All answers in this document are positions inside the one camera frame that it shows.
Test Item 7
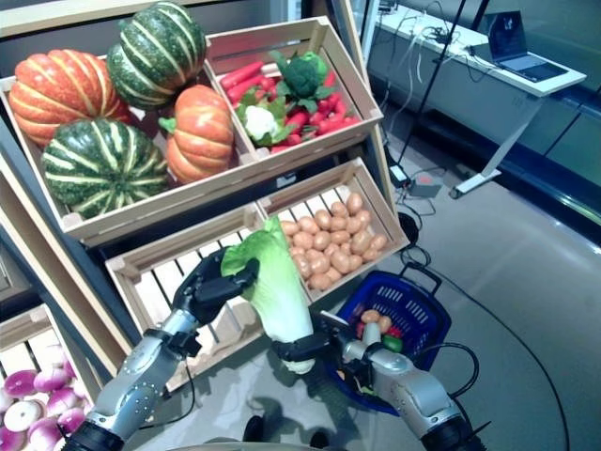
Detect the black round base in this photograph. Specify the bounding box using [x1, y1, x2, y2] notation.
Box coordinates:
[396, 210, 420, 244]

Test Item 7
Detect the grey box with red button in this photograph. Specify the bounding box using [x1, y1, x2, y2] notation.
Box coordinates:
[408, 171, 443, 198]

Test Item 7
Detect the green broccoli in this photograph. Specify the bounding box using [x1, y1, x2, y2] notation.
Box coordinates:
[270, 50, 337, 113]

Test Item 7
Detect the wooden turnip crate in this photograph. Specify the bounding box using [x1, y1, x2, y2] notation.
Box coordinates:
[0, 303, 102, 451]

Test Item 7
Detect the orange pumpkin with green stem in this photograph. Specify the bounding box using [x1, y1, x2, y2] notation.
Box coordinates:
[158, 84, 236, 185]

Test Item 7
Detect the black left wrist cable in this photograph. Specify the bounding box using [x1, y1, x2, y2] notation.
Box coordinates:
[140, 359, 198, 431]

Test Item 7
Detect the wooden pumpkin crate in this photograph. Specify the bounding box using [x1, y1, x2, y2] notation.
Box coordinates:
[0, 55, 259, 248]

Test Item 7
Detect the wooden potato crate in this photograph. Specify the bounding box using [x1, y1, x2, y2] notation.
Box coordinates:
[255, 157, 410, 304]

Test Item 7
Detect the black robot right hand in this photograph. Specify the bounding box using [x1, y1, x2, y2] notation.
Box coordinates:
[270, 308, 356, 365]

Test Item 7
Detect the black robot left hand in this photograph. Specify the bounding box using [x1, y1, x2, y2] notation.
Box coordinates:
[170, 247, 261, 326]

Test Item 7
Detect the white standing desk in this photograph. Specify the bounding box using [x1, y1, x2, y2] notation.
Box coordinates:
[449, 44, 588, 199]

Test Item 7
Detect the wooden carrot crate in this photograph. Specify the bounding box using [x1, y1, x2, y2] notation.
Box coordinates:
[202, 16, 385, 166]

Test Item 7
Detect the wide orange striped pumpkin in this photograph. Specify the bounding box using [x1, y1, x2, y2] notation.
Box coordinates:
[8, 49, 132, 147]

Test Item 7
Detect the open laptop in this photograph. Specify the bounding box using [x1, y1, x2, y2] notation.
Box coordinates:
[483, 9, 570, 84]

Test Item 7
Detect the wooden slatted crate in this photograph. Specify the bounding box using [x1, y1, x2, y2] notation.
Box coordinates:
[105, 201, 314, 394]

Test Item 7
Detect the blue plastic shopping basket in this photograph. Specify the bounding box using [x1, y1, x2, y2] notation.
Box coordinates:
[323, 262, 453, 417]

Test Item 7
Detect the green striped pumpkin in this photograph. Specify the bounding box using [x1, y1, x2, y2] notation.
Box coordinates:
[40, 117, 170, 220]
[106, 2, 208, 112]

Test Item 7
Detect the thin black stand pole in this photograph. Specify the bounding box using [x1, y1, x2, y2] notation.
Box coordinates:
[396, 0, 469, 165]

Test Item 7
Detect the white hanging cable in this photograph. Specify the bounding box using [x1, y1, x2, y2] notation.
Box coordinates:
[406, 25, 426, 93]

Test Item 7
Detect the white cauliflower with leaves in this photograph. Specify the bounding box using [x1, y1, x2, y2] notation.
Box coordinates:
[234, 91, 295, 148]

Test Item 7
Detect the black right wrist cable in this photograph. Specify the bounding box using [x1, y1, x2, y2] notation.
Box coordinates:
[412, 341, 481, 400]

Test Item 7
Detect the looped black cable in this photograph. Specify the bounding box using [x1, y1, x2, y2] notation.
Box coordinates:
[398, 243, 432, 270]

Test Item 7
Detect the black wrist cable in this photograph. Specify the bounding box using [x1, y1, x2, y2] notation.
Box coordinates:
[140, 359, 198, 431]
[412, 341, 481, 400]

